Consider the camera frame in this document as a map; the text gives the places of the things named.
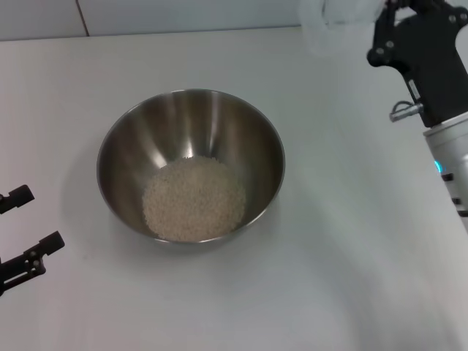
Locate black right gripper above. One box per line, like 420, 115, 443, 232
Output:
366, 0, 468, 129

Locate clear plastic cup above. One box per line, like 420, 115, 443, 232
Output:
298, 0, 383, 56

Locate white rice grains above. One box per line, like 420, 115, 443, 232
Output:
141, 155, 246, 242

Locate stainless steel mixing bowl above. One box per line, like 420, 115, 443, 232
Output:
96, 87, 286, 245

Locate right gripper connector cable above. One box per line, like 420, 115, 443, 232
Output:
389, 100, 424, 124

